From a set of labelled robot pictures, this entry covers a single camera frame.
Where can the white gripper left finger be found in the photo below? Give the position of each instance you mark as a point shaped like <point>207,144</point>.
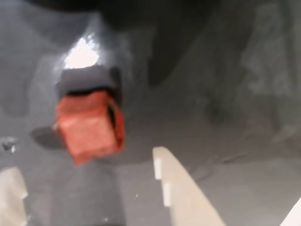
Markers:
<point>10,195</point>

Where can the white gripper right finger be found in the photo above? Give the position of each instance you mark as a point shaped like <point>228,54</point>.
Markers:
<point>185,193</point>

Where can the red cube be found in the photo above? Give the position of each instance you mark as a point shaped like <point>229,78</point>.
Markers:
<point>87,131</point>

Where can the black table mat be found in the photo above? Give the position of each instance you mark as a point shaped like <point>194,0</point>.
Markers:
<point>211,117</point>

